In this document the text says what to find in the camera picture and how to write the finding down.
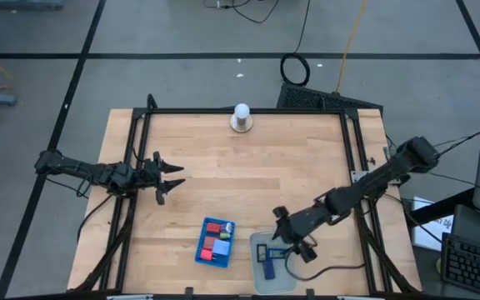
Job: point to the dark red box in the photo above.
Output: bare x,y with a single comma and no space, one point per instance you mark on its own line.
209,243

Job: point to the light blue box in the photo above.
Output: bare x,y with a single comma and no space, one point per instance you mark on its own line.
221,247

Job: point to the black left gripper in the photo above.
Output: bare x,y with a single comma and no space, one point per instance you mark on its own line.
148,175

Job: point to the green white small gadget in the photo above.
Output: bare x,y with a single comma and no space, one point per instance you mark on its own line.
225,236

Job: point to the white paper sheet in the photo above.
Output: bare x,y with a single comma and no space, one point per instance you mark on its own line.
431,233

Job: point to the white bulb brass lamp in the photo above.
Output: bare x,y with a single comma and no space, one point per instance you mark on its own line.
241,110

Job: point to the blue slotted plastic basket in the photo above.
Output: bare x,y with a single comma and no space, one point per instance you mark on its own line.
222,260

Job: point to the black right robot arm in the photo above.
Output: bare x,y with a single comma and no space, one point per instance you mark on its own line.
390,171

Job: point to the black desk bar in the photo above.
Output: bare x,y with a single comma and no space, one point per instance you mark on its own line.
440,206

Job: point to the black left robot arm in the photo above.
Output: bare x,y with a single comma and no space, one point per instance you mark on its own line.
77,168

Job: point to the dark blue box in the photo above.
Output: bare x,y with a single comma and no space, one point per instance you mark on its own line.
269,271

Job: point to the black keyboard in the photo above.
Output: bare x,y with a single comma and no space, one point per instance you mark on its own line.
473,262

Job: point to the black table frame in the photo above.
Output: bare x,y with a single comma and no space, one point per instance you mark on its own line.
181,111

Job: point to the bright red box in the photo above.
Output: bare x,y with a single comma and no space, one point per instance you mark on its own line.
206,254

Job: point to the silver metal bracket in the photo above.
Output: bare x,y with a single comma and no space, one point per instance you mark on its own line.
356,175

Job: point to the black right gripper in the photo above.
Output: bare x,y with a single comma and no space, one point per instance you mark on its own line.
290,231

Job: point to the white plastic bin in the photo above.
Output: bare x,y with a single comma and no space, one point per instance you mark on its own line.
279,285

